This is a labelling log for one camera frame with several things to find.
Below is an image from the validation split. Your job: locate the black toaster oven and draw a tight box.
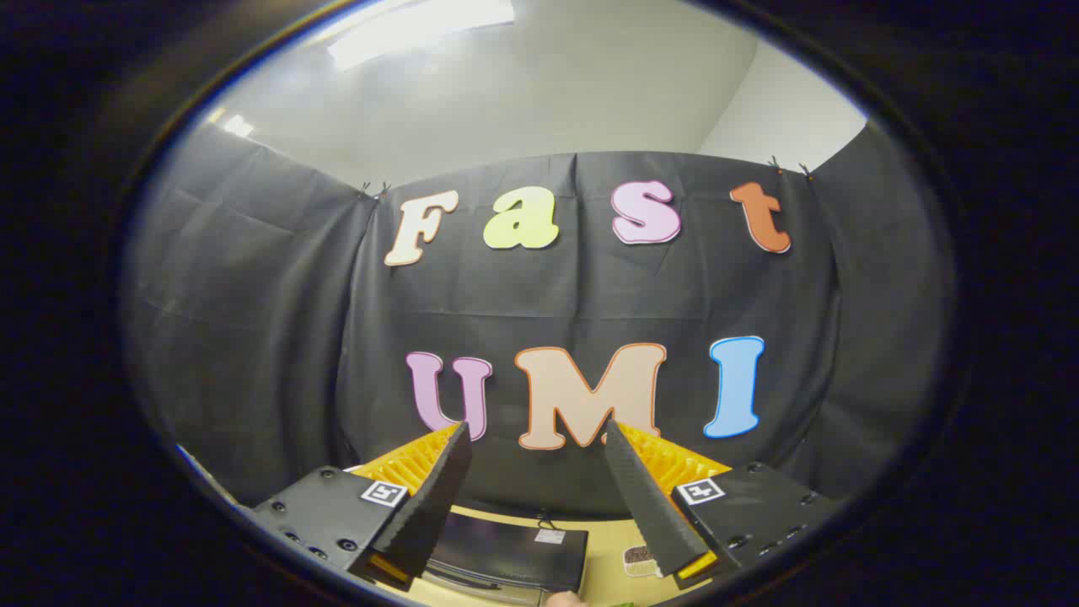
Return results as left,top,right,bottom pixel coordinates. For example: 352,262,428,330
426,510,589,595

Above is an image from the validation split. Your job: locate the white divided seed tray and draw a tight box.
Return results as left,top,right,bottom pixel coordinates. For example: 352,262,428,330
622,545,664,579

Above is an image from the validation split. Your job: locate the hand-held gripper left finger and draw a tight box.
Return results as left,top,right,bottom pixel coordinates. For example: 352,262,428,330
251,422,475,593

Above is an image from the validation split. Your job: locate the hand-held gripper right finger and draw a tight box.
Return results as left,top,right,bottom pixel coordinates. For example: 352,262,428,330
603,417,841,591

